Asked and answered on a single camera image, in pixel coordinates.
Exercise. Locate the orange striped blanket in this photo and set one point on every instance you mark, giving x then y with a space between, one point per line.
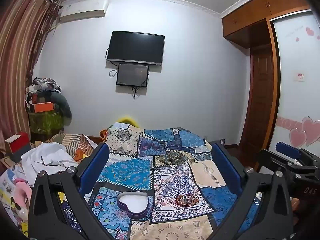
75 142

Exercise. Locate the yellow fluffy object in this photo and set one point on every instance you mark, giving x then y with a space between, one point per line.
128 120

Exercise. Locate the black wall television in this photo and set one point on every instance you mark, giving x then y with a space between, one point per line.
136 47

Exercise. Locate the white heart-print sliding door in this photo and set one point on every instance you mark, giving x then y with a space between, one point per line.
297 55

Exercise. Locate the white cloth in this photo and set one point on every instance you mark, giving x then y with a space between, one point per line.
47 155

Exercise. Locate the green patterned bag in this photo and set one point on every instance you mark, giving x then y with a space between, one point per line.
45 122

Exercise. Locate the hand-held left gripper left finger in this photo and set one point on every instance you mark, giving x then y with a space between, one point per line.
96 166

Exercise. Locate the white wall switch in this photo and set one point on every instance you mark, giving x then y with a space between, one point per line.
300 77

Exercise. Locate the dark green jacket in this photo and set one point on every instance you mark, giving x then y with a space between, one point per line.
62 105

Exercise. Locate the orange box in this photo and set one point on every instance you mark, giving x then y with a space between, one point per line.
43 107

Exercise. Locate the red box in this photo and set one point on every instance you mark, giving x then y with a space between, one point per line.
21 141

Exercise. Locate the blue patchwork blanket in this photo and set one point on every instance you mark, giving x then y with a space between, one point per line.
162 160

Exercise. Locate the white air conditioner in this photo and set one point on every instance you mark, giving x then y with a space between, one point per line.
82 10

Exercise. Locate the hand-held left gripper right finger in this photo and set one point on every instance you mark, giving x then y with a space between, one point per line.
226 167

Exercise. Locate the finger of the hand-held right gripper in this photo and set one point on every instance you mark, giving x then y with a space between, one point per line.
287 148
268 160

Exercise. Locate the cartoon printed sheet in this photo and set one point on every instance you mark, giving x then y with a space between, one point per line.
7 187

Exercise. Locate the brown wooden door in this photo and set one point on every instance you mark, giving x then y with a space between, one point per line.
260 97

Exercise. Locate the purple heart-shaped tin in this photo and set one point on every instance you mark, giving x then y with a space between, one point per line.
132 202

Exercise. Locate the striped pink curtain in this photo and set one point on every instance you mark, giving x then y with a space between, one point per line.
20 55

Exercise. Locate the small black wall monitor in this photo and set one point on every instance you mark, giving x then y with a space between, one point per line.
132 75

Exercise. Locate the wooden wardrobe cabinet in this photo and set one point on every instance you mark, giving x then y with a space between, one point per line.
250 15

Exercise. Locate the pile of clothes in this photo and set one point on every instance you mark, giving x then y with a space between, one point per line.
42 83

